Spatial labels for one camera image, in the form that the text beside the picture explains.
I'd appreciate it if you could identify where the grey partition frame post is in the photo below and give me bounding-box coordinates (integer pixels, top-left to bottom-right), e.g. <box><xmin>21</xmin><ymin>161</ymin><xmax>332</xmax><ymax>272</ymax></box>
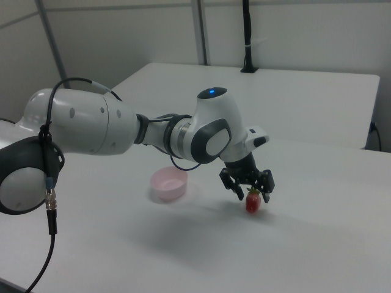
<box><xmin>191</xmin><ymin>0</ymin><xmax>212</xmax><ymax>65</ymax></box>
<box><xmin>35</xmin><ymin>0</ymin><xmax>68</xmax><ymax>81</ymax></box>

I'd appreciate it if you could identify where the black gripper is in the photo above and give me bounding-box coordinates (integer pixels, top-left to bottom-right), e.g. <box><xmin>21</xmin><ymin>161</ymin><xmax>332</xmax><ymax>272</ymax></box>
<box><xmin>219</xmin><ymin>152</ymin><xmax>276</xmax><ymax>204</ymax></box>

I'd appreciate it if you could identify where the red strawberry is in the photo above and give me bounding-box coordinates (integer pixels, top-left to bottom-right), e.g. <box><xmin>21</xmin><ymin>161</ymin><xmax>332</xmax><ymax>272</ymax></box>
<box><xmin>245</xmin><ymin>187</ymin><xmax>262</xmax><ymax>214</ymax></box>

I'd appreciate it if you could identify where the black cable behind table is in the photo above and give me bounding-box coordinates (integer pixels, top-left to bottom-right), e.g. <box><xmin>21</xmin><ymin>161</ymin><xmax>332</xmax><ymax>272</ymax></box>
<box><xmin>370</xmin><ymin>121</ymin><xmax>383</xmax><ymax>151</ymax></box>

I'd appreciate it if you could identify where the pink plastic bowl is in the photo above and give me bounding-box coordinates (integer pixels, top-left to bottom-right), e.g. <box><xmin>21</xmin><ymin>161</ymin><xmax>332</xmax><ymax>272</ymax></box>
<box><xmin>150</xmin><ymin>166</ymin><xmax>188</xmax><ymax>202</ymax></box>

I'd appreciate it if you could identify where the black arm cable with connector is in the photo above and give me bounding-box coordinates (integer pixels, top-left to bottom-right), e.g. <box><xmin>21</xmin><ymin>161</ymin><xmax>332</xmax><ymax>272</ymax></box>
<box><xmin>18</xmin><ymin>77</ymin><xmax>123</xmax><ymax>293</ymax></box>

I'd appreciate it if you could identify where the black camera stand pole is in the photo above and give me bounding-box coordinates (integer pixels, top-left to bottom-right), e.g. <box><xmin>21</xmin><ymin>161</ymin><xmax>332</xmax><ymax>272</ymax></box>
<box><xmin>239</xmin><ymin>0</ymin><xmax>258</xmax><ymax>74</ymax></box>

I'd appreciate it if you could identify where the blue wrist cable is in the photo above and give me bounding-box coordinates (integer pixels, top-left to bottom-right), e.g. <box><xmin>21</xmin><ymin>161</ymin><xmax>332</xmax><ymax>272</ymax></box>
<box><xmin>169</xmin><ymin>154</ymin><xmax>203</xmax><ymax>172</ymax></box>

